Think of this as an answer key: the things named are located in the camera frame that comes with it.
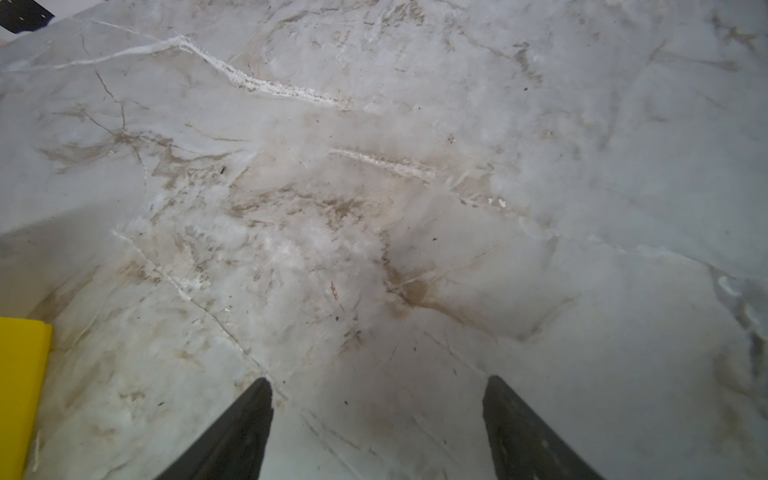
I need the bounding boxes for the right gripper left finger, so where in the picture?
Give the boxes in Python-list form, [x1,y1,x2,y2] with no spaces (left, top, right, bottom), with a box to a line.
[157,378,274,480]

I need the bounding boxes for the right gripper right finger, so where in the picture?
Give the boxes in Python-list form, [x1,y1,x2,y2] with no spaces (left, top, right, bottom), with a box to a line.
[482,375,603,480]

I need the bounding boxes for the yellow plastic bin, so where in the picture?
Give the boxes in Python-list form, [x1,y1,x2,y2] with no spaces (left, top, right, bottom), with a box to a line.
[0,317,53,479]

